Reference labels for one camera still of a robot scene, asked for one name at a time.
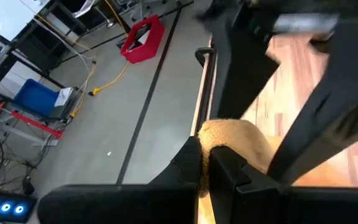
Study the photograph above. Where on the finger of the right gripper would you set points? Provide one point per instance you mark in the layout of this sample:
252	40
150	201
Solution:
337	109
238	77

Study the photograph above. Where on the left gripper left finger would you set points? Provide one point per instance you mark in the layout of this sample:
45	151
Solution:
120	205

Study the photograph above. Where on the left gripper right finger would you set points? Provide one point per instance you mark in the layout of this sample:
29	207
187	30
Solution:
291	205

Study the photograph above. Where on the orange towel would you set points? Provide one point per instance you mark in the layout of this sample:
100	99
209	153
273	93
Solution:
235	137

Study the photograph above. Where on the red plastic bin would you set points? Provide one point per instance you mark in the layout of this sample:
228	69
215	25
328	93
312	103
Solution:
154	34

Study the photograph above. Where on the computer with blue fans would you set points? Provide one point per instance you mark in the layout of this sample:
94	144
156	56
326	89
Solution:
5	207

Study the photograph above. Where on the red metal bar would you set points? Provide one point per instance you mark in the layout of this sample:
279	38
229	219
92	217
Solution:
36	124

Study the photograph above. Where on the white box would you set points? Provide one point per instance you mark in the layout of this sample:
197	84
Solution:
63	97

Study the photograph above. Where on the blue plastic crate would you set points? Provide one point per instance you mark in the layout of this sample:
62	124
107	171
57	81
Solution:
36	98

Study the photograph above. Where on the black metal table frame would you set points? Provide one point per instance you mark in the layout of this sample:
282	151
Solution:
205	93

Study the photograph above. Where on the black metal desk frame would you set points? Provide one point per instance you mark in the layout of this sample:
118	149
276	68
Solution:
36	49

